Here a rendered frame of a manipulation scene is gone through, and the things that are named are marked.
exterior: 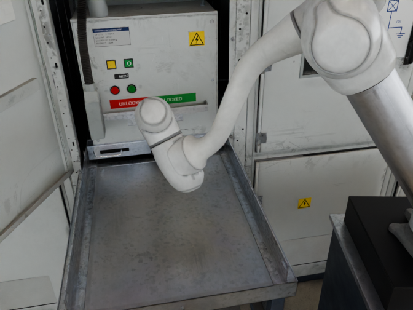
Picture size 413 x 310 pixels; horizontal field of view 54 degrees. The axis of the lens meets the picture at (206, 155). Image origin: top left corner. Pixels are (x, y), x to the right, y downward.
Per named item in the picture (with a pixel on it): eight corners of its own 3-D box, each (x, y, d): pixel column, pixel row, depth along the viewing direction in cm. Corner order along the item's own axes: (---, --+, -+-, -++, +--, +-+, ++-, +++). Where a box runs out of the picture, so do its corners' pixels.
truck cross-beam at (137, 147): (224, 146, 165) (224, 132, 162) (89, 160, 157) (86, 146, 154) (222, 139, 169) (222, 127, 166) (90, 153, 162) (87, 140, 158)
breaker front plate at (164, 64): (217, 136, 162) (217, 13, 138) (94, 149, 156) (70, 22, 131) (217, 135, 164) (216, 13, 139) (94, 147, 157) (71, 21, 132)
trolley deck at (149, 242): (295, 296, 110) (298, 280, 107) (59, 335, 101) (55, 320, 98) (235, 164, 167) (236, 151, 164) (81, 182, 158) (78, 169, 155)
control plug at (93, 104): (105, 139, 143) (97, 93, 134) (91, 140, 142) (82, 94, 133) (106, 128, 150) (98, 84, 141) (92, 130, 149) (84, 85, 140)
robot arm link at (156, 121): (128, 109, 120) (149, 149, 121) (126, 104, 105) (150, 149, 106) (160, 93, 122) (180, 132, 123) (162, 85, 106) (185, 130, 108)
